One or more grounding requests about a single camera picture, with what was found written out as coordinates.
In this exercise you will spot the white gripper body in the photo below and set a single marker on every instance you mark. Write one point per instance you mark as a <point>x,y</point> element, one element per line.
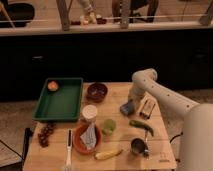
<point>136,100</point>

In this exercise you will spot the blue sponge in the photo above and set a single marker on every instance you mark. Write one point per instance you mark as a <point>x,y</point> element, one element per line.
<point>127,108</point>

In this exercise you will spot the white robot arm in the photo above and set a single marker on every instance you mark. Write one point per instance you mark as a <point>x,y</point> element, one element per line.
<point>196,145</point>

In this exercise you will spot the green plastic cup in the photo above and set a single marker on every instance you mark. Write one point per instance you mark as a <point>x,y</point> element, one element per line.
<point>108,126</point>

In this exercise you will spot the metal measuring cup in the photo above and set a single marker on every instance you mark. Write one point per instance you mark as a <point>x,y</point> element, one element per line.
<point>137,146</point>

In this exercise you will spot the white paper cup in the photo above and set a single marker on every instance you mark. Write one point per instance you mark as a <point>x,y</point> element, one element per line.
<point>89,113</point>

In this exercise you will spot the small wooden box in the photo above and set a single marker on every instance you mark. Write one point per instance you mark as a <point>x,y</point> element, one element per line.
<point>146,110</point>

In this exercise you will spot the green chili pepper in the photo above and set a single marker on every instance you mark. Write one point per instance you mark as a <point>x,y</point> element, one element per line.
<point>142,125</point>

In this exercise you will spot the dark red bowl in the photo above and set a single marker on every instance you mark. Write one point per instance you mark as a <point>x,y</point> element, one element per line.
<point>97,92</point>

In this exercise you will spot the metal fork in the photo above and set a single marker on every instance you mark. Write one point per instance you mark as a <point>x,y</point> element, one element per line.
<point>146,151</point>

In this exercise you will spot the grey folded cloth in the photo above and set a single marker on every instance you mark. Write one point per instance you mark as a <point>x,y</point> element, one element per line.
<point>89,137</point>

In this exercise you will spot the orange plate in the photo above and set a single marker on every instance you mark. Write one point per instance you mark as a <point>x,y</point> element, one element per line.
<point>79,145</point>

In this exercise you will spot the green plastic tray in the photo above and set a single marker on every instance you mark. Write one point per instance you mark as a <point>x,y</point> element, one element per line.
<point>62,105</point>

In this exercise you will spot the orange fruit in tray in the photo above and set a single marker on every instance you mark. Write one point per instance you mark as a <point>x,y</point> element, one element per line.
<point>52,86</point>

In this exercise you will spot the bunch of dark grapes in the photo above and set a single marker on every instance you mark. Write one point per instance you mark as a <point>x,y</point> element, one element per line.
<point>44,134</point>

